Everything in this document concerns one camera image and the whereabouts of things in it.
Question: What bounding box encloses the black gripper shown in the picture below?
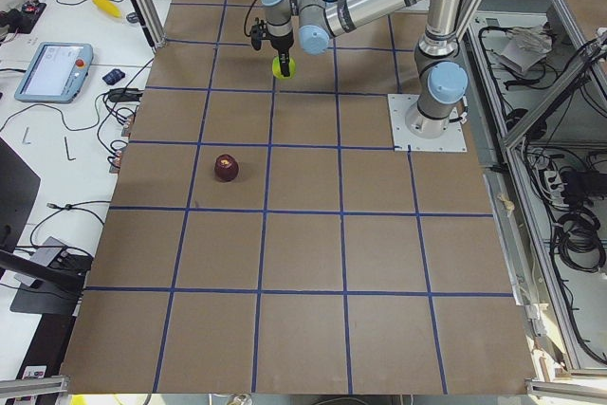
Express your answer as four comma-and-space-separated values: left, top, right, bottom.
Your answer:
272, 32, 292, 78

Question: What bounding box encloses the green apple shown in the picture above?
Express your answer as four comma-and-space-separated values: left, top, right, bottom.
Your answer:
271, 56, 296, 80

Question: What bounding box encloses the dark purple apple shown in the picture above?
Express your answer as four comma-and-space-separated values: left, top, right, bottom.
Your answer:
213, 154, 239, 182

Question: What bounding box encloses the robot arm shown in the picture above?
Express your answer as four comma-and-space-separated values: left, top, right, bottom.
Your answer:
248, 0, 481, 139

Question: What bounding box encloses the dark blue pouch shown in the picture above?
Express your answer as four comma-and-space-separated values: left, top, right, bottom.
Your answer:
102, 68, 125, 85

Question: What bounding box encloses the yellow toy corn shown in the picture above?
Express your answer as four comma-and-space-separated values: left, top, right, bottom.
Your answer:
91, 0, 122, 18

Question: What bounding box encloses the teach pendant tablet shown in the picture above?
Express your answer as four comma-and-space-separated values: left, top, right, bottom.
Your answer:
14, 42, 94, 104

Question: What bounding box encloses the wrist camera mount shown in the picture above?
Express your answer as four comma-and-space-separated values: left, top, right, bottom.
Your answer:
249, 18, 269, 51

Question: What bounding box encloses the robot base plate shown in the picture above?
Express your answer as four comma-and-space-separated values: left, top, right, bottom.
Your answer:
387, 94, 468, 153

